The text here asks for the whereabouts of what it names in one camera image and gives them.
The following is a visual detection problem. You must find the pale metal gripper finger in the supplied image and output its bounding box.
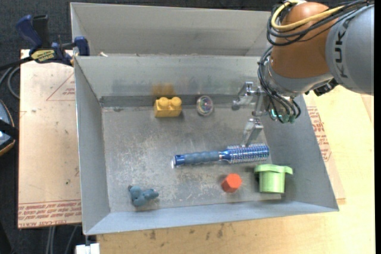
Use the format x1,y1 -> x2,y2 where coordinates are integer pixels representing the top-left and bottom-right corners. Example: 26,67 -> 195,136
232,81 -> 260,111
242,117 -> 265,147

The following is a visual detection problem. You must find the clear glass ball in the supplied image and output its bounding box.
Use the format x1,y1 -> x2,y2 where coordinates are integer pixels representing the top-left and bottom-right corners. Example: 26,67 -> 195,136
196,95 -> 214,117

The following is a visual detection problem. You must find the blue hairbrush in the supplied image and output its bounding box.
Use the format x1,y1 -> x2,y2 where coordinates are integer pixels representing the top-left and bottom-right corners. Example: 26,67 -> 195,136
171,143 -> 270,170

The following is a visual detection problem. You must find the light green plastic cup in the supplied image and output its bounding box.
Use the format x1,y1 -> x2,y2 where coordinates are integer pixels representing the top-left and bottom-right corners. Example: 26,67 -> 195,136
254,164 -> 294,195

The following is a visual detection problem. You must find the orange-red hexagonal block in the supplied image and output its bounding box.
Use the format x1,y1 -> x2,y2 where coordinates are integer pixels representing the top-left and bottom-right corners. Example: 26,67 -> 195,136
220,173 -> 243,193

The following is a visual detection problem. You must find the yellow toy brick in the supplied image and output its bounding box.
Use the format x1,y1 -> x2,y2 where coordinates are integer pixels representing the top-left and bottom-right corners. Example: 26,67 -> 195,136
154,96 -> 183,118

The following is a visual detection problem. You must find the grey metal bin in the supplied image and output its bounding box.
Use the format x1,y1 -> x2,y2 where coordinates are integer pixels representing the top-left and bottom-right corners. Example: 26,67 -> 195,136
70,2 -> 340,236

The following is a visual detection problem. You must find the blue-grey toy animal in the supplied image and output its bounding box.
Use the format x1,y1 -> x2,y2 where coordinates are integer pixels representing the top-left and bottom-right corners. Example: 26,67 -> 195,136
127,184 -> 160,208

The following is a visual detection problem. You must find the brown cardboard board red print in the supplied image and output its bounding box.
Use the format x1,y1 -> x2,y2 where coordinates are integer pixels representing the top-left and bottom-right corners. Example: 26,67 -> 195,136
17,49 -> 348,230

